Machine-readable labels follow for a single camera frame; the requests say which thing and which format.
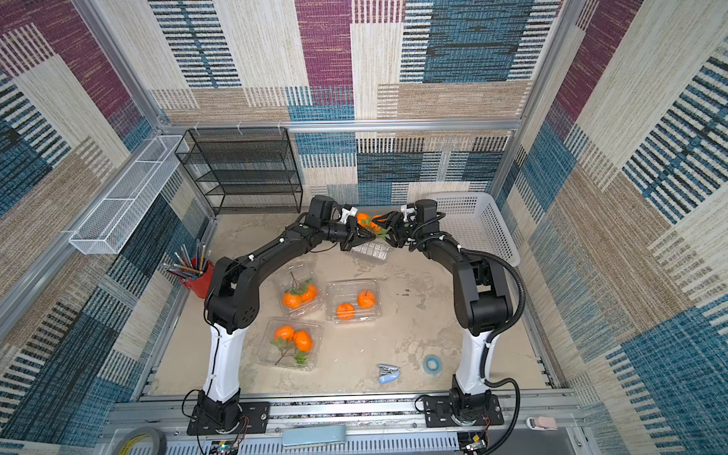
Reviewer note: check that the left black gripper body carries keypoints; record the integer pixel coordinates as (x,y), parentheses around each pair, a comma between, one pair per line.
(338,233)

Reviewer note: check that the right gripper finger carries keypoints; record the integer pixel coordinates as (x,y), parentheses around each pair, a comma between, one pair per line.
(392,238)
(387,220)

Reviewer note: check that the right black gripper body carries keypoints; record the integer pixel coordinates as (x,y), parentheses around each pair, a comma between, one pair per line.
(399,230)

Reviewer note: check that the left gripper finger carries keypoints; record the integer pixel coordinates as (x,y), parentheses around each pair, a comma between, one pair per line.
(361,234)
(350,243)

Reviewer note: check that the orange pair with leaves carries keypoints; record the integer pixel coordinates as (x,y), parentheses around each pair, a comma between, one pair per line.
(366,221)

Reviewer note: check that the clear clamshell container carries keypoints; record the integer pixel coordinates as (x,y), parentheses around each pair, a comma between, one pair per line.
(267,354)
(301,270)
(339,292)
(375,251)

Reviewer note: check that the white plastic perforated basket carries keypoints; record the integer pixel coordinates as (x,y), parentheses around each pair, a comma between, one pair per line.
(476,222)

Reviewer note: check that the clear clamshell container back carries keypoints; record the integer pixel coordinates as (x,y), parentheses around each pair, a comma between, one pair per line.
(375,251)

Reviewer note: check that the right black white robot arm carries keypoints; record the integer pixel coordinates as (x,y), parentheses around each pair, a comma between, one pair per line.
(481,299)

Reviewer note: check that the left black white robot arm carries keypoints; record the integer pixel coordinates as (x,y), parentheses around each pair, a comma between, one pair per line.
(233,303)

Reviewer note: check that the orange pair in left container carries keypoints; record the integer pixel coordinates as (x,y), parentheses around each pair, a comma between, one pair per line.
(299,292)

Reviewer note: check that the orange pair in container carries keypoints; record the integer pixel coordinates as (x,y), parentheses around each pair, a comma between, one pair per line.
(294,344)
(299,292)

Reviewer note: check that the orange pair in front container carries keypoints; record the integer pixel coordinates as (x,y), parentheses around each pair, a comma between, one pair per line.
(294,344)

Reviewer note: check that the clear clamshell container front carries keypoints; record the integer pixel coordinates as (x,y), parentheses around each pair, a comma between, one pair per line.
(267,354)

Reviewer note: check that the blue tape roll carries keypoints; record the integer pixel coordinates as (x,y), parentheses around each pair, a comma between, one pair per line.
(432,365)

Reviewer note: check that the blue stapler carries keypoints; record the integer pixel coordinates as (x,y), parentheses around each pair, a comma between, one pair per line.
(387,373)

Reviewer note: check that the red pencil cup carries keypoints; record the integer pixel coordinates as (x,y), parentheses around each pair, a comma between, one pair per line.
(193,268)

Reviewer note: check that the pink white small device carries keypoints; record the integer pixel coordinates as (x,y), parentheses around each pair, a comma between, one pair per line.
(541,423)

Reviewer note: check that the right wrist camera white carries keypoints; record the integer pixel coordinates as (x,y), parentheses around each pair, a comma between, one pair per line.
(408,211)

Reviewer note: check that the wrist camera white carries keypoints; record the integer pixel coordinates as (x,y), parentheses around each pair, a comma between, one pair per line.
(347,212)
(408,211)

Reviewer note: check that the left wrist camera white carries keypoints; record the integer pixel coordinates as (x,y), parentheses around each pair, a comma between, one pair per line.
(347,212)

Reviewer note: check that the black wire shelf rack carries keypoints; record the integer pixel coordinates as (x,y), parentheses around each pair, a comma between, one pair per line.
(243,170)

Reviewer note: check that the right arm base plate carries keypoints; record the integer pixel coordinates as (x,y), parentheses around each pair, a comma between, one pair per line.
(450,411)

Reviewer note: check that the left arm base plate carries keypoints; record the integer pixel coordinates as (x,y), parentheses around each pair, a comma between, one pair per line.
(213,419)

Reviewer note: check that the white wire mesh tray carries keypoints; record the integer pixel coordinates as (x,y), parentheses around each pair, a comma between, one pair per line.
(110,225)

